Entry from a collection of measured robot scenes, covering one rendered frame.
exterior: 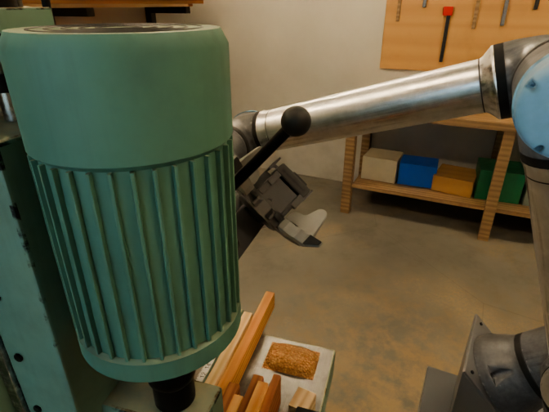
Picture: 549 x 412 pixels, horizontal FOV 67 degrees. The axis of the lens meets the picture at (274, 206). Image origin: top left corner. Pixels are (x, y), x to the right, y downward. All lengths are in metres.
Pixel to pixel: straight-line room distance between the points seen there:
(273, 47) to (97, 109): 3.67
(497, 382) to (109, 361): 0.85
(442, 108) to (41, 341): 0.64
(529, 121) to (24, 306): 0.59
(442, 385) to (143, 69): 1.22
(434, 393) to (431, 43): 2.75
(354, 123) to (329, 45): 3.00
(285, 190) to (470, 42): 3.04
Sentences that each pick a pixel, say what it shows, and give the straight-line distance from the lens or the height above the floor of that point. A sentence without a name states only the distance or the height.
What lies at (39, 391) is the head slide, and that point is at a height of 1.12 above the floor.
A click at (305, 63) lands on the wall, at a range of 3.84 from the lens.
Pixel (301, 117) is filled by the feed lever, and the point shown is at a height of 1.41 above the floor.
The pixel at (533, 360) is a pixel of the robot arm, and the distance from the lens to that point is 1.07.
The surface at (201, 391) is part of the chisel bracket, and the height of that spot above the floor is 1.07.
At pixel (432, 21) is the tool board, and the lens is 3.56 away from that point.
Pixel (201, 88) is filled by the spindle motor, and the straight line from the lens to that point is 0.32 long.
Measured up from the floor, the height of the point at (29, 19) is 1.51.
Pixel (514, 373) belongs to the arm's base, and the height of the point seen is 0.81.
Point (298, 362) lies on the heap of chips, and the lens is 0.83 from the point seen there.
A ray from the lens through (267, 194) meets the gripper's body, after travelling 0.60.
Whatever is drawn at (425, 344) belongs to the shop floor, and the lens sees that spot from 2.29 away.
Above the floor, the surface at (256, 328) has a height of 0.94.
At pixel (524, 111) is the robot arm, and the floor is 1.41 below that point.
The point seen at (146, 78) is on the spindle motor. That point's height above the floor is 1.48.
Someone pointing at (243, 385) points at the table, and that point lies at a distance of 0.82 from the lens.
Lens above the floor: 1.52
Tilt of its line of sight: 26 degrees down
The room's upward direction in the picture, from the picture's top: straight up
